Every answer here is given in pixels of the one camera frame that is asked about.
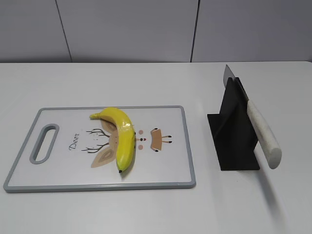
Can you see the white-handled kitchen knife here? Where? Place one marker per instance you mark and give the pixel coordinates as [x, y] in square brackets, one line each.
[266, 138]

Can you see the yellow plastic banana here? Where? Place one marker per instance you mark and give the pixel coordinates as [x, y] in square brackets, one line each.
[126, 135]

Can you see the white grey-rimmed cutting board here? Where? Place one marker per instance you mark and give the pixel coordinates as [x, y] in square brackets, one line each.
[66, 151]

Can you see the black knife stand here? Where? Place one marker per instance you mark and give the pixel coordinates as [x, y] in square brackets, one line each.
[233, 134]

